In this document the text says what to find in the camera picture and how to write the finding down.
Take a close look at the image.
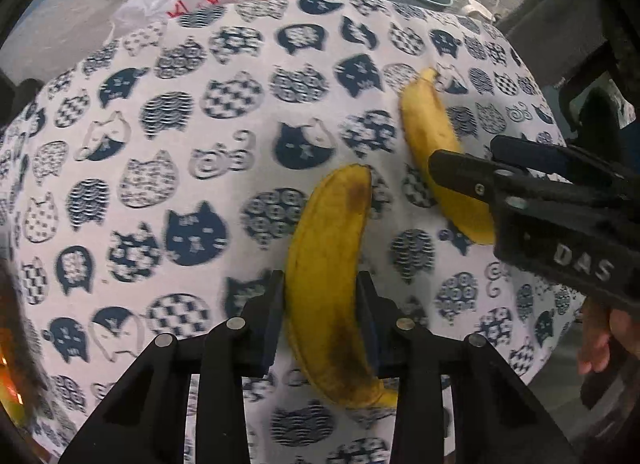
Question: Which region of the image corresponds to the white plastic stool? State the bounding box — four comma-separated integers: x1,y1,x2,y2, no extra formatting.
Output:
460,0,495,23

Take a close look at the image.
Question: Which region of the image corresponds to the person right hand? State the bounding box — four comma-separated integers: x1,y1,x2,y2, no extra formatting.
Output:
577,298,640,375

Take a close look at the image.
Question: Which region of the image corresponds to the spotted ripe banana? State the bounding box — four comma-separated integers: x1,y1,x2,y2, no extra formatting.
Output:
284,164,398,409

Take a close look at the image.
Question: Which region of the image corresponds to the yellow banana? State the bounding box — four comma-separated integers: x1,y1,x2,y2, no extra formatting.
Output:
399,68,495,245

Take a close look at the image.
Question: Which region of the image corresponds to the cat pattern tablecloth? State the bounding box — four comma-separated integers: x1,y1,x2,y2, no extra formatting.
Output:
1,0,582,455

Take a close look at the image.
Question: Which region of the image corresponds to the green glass fruit plate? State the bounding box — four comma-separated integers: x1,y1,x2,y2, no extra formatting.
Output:
1,256,43,428

